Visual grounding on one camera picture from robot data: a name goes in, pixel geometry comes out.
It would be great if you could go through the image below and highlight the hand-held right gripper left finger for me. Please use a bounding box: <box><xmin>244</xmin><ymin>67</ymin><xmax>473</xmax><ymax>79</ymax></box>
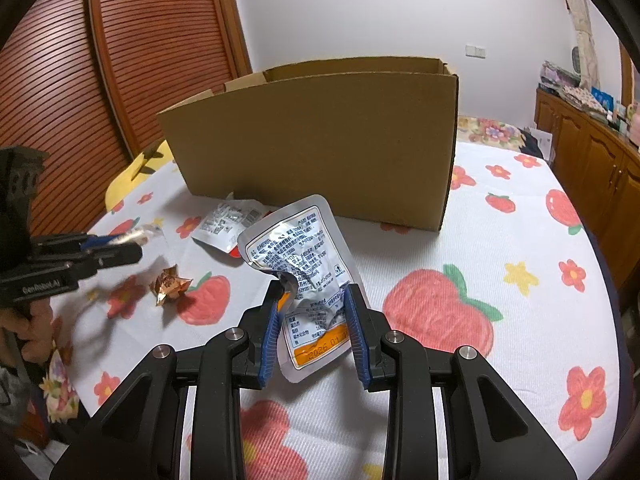
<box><xmin>50</xmin><ymin>280</ymin><xmax>288</xmax><ymax>480</ymax></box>

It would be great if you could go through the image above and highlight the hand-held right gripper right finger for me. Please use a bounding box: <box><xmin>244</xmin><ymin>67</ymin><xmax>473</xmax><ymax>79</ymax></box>
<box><xmin>342</xmin><ymin>282</ymin><xmax>576</xmax><ymax>480</ymax></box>

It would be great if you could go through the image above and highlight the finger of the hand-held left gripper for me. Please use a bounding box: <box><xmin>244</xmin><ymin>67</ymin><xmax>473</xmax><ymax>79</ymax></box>
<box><xmin>31</xmin><ymin>231</ymin><xmax>122</xmax><ymax>257</ymax></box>
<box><xmin>30</xmin><ymin>241</ymin><xmax>143</xmax><ymax>282</ymax></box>

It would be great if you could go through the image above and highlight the gold twist-wrapped candy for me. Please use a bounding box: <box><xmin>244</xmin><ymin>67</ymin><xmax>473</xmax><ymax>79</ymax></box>
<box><xmin>107</xmin><ymin>226</ymin><xmax>163</xmax><ymax>248</ymax></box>

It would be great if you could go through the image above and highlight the silver packet with orange label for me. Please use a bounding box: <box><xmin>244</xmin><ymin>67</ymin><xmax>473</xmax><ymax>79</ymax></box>
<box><xmin>237</xmin><ymin>194</ymin><xmax>368</xmax><ymax>385</ymax></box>

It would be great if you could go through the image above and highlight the brown cardboard box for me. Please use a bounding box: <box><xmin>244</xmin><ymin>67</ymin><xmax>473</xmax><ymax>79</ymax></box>
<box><xmin>156</xmin><ymin>56</ymin><xmax>460</xmax><ymax>233</ymax></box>

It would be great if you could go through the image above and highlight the person's left hand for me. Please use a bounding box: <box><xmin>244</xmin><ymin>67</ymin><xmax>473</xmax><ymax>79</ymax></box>
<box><xmin>0</xmin><ymin>304</ymin><xmax>58</xmax><ymax>366</ymax></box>

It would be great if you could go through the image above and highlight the copper foil candy wrapper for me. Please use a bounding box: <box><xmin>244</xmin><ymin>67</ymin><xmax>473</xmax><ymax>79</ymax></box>
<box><xmin>149</xmin><ymin>266</ymin><xmax>195</xmax><ymax>307</ymax></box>

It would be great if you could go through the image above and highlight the yellow plush toy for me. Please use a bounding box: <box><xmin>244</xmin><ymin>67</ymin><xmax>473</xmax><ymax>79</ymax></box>
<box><xmin>104</xmin><ymin>141</ymin><xmax>176</xmax><ymax>211</ymax></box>

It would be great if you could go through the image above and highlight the silver packet with red edge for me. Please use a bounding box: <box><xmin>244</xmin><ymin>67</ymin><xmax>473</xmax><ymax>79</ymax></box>
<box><xmin>191</xmin><ymin>199</ymin><xmax>273</xmax><ymax>259</ymax></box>

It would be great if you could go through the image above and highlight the fruit print blanket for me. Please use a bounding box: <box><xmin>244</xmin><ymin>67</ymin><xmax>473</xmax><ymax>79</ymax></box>
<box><xmin>47</xmin><ymin>137</ymin><xmax>631</xmax><ymax>480</ymax></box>

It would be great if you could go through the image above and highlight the brown louvred wardrobe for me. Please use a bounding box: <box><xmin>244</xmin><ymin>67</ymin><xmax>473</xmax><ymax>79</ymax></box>
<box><xmin>0</xmin><ymin>0</ymin><xmax>253</xmax><ymax>241</ymax></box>

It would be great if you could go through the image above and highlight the floral quilt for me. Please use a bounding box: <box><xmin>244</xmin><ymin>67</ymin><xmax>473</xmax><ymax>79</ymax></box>
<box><xmin>457</xmin><ymin>115</ymin><xmax>538</xmax><ymax>151</ymax></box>

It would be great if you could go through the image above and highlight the white paper bag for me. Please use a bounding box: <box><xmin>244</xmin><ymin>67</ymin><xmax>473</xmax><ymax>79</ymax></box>
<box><xmin>525</xmin><ymin>127</ymin><xmax>556</xmax><ymax>161</ymax></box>

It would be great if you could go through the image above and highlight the wooden cabinet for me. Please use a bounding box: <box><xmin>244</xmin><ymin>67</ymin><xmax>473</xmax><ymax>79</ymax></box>
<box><xmin>535</xmin><ymin>87</ymin><xmax>640</xmax><ymax>281</ymax></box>

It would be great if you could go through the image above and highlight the folded floral cloth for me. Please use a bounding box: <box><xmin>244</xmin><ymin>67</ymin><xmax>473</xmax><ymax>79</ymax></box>
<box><xmin>560</xmin><ymin>82</ymin><xmax>601</xmax><ymax>116</ymax></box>

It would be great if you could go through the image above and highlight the purple cloth pile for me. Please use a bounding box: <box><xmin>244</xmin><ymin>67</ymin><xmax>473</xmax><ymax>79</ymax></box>
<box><xmin>540</xmin><ymin>61</ymin><xmax>576</xmax><ymax>93</ymax></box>

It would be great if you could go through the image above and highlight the blue box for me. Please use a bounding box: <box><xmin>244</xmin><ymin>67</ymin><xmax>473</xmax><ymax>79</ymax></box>
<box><xmin>591</xmin><ymin>87</ymin><xmax>615</xmax><ymax>113</ymax></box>

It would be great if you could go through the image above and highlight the beige curtain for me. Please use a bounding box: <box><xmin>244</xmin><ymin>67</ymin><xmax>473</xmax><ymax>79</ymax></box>
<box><xmin>562</xmin><ymin>0</ymin><xmax>601</xmax><ymax>91</ymax></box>

